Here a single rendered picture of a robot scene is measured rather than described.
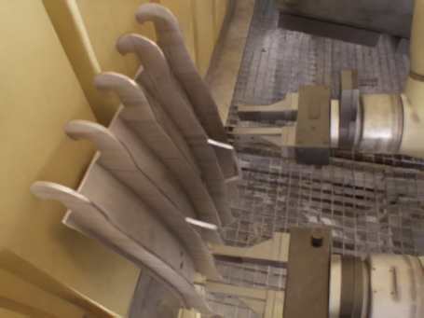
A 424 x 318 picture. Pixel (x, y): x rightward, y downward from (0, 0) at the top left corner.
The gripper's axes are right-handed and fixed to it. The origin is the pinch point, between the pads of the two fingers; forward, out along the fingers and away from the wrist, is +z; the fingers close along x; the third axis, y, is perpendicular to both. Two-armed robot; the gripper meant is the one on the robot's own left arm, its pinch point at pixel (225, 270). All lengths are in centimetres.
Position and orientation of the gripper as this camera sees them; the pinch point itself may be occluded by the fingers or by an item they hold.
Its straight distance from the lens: 45.7
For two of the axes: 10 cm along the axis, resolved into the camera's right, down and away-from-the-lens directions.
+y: -2.4, -5.8, -7.8
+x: -2.1, 8.1, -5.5
